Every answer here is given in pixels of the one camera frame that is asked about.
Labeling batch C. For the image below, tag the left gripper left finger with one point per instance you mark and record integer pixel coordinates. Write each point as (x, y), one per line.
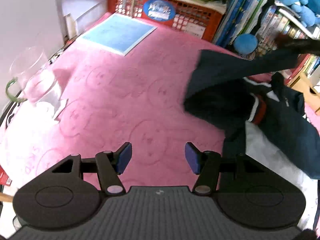
(107, 165)

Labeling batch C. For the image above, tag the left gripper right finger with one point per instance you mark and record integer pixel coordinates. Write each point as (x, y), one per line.
(206, 166)

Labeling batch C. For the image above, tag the navy white zip jacket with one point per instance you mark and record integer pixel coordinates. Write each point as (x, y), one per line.
(227, 92)

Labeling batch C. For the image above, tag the pink bunny print towel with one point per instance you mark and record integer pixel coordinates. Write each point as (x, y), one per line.
(137, 98)

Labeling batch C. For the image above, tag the clear glass water pitcher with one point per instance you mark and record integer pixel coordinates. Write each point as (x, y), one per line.
(32, 72)

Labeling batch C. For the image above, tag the wooden drawer organizer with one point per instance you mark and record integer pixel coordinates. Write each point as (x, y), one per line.
(311, 96)

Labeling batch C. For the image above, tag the blue plush ball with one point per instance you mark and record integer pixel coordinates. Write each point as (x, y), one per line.
(245, 44)

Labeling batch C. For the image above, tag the blue printed paper sheet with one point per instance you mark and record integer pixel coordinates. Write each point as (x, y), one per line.
(118, 34)

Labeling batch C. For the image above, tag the white paper boxes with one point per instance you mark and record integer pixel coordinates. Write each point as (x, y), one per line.
(81, 14)

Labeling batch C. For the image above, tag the row of upright books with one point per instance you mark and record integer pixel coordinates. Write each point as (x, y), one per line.
(265, 19)

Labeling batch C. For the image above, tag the red plastic crate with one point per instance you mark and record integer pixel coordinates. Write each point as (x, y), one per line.
(189, 16)

